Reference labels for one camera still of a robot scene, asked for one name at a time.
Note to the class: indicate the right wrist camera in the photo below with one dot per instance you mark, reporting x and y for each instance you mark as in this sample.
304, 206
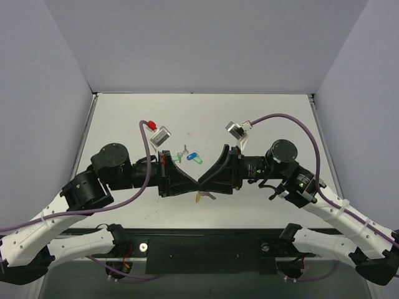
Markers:
239, 132

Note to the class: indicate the green key tag right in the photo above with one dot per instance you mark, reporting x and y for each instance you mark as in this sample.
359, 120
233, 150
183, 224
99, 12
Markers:
198, 160

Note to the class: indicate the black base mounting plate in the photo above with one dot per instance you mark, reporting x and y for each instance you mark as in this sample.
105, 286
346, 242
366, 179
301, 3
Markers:
209, 251

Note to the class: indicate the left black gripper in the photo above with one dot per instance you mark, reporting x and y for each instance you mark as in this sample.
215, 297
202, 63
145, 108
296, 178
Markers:
165, 174

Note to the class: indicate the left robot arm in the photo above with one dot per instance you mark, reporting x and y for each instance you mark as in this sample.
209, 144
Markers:
28, 252

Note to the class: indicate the green key tag left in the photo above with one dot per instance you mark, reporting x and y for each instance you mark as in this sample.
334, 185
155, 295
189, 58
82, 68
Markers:
176, 159

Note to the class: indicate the blue key tag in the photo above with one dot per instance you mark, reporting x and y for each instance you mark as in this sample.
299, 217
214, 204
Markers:
192, 156

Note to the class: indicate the green key tag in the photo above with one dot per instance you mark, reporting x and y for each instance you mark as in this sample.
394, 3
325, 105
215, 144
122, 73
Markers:
176, 159
198, 160

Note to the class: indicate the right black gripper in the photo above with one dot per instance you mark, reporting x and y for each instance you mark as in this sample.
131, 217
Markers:
234, 169

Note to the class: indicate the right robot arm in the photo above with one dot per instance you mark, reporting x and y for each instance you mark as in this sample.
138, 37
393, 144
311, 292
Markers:
372, 250

